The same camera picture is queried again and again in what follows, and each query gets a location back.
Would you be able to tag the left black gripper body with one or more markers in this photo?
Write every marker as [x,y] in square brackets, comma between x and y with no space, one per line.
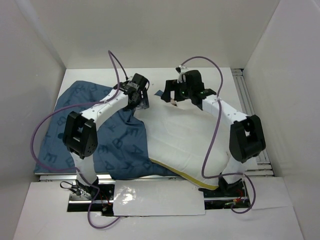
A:
[140,103]

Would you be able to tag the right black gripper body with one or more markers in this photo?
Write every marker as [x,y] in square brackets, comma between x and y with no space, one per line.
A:
[183,92]

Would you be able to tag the white pillow yellow edge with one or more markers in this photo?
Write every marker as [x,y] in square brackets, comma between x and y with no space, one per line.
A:
[178,137]

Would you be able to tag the blue letter print pillowcase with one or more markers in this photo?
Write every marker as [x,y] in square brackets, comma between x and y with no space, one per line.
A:
[122,148]

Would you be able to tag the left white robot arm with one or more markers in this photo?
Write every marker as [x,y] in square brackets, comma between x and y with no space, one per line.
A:
[81,129]

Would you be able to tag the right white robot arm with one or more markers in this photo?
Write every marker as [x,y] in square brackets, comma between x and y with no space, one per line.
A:
[246,136]

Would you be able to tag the white cover plate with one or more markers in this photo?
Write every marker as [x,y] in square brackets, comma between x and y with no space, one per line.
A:
[146,198]

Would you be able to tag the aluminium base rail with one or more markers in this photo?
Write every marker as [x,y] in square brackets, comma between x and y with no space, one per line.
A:
[78,202]

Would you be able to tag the aluminium side rail frame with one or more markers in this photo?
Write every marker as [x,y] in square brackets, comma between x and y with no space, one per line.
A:
[263,166]

